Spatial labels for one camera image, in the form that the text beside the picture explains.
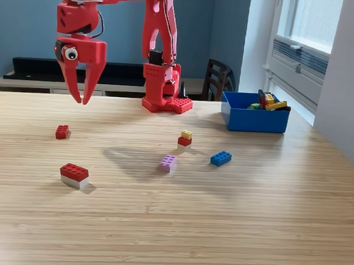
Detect yellow toy digger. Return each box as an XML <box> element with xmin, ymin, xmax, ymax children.
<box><xmin>256</xmin><ymin>88</ymin><xmax>293</xmax><ymax>112</ymax></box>

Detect blue plastic bin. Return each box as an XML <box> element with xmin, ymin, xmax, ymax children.
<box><xmin>219</xmin><ymin>90</ymin><xmax>291</xmax><ymax>135</ymax></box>

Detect pale wooden sideboard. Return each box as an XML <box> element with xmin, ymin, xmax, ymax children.
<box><xmin>0</xmin><ymin>66</ymin><xmax>213</xmax><ymax>104</ymax></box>

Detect small red brick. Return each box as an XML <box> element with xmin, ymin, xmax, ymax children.
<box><xmin>55</xmin><ymin>124</ymin><xmax>70</xmax><ymax>140</ymax></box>

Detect black table clamp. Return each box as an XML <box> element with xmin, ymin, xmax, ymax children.
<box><xmin>177</xmin><ymin>80</ymin><xmax>189</xmax><ymax>100</ymax></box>

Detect red and white brick stack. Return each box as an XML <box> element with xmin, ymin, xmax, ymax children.
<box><xmin>58</xmin><ymin>162</ymin><xmax>91</xmax><ymax>190</ymax></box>

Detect yellow red white brick stack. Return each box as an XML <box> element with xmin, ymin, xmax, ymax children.
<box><xmin>176</xmin><ymin>129</ymin><xmax>193</xmax><ymax>154</ymax></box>

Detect pink brick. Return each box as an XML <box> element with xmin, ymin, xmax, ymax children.
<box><xmin>158</xmin><ymin>153</ymin><xmax>178</xmax><ymax>174</ymax></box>

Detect dark wooden chair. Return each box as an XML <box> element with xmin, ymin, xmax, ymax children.
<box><xmin>200</xmin><ymin>58</ymin><xmax>238</xmax><ymax>103</ymax></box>

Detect blue brick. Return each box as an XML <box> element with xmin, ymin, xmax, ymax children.
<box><xmin>209</xmin><ymin>149</ymin><xmax>233</xmax><ymax>168</ymax></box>

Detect grey window vent grille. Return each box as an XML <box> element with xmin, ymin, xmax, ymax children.
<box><xmin>271</xmin><ymin>38</ymin><xmax>331</xmax><ymax>77</ymax></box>

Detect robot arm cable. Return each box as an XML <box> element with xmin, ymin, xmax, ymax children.
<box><xmin>91</xmin><ymin>9</ymin><xmax>106</xmax><ymax>41</ymax></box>

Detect white window frame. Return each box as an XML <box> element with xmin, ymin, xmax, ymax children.
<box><xmin>261</xmin><ymin>0</ymin><xmax>344</xmax><ymax>115</ymax></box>

